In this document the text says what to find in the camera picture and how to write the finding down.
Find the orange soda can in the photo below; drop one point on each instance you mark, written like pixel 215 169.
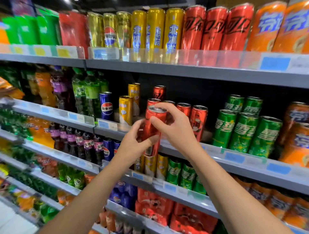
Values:
pixel 277 203
pixel 295 147
pixel 293 26
pixel 260 192
pixel 295 115
pixel 297 213
pixel 265 26
pixel 243 183

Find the person's right forearm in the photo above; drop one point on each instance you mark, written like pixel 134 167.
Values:
pixel 229 197

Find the row of small orange bottles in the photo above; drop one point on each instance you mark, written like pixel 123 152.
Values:
pixel 47 166

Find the rows of mixed small bottles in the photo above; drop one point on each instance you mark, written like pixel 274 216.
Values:
pixel 26 200

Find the slim yellow soda can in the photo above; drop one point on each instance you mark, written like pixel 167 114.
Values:
pixel 161 166
pixel 150 165
pixel 138 164

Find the green drink multipack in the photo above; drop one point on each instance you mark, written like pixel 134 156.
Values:
pixel 71 177
pixel 219 227

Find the red drink multipack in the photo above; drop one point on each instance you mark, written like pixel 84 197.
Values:
pixel 154 202
pixel 193 219

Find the grey metal shelf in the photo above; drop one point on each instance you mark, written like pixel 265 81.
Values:
pixel 169 72

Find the row of medium orange bottles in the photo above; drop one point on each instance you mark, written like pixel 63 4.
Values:
pixel 41 132

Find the cluster of green plastic bottles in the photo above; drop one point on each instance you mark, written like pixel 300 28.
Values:
pixel 91 94

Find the person's right hand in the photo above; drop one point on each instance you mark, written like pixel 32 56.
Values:
pixel 178 132

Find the row of medium green bottles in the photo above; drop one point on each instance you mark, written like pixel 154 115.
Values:
pixel 14 123

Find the cluster of dark green bottles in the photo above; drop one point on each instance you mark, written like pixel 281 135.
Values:
pixel 12 77

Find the row of yellow cans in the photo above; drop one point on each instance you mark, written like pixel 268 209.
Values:
pixel 155 26

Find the blue soda can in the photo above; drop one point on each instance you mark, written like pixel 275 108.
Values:
pixel 106 106
pixel 107 149
pixel 116 147

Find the row of purple label bottles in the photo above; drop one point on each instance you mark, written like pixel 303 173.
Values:
pixel 66 139

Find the orange drink multipack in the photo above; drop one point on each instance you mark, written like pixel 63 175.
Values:
pixel 88 179

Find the blue drink multipack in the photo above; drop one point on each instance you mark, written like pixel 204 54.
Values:
pixel 123 195

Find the tall purple drink bottle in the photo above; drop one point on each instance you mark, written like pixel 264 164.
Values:
pixel 59 89

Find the person's left forearm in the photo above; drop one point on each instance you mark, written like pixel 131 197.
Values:
pixel 84 207

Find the red soda can figure print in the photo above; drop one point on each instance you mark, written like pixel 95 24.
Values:
pixel 184 109
pixel 169 102
pixel 199 120
pixel 153 101

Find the green soda can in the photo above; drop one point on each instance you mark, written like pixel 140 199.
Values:
pixel 252 104
pixel 234 102
pixel 223 127
pixel 264 137
pixel 242 132
pixel 199 185
pixel 173 171
pixel 187 176

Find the person's left hand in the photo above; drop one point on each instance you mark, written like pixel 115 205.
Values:
pixel 130 149

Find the red soda can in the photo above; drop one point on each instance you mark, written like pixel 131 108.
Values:
pixel 193 26
pixel 236 29
pixel 157 113
pixel 159 92
pixel 213 29

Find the brown wooden panel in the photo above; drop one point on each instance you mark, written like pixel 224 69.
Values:
pixel 241 2

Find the tall orange drink bottle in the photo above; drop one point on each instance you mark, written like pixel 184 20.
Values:
pixel 44 86

